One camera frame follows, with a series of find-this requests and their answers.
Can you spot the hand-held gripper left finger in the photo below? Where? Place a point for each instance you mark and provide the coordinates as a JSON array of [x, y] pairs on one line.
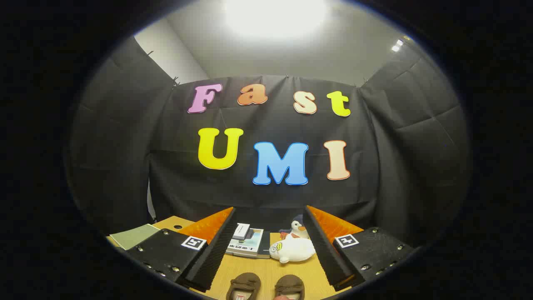
[[216, 254]]

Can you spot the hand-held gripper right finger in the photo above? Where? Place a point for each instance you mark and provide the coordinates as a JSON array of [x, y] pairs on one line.
[[327, 254]]

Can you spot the brown fuzzy shoe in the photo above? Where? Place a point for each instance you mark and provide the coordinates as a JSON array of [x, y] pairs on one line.
[[245, 281], [290, 283]]

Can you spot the green fabric storage box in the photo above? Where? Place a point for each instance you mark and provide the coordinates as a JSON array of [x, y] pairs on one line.
[[133, 236]]

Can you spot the white seal plush toy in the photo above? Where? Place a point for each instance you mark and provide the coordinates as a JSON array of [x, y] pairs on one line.
[[295, 250]]

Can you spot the book with pale blue cover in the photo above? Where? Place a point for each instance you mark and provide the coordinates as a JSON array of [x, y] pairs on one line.
[[250, 248]]

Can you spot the penguin plush toy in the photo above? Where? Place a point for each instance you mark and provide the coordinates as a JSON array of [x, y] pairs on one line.
[[297, 227]]

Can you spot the black book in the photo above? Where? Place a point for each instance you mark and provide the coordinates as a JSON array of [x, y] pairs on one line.
[[265, 246]]

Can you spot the ceiling light panel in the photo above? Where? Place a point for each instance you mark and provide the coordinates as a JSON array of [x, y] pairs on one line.
[[275, 16]]

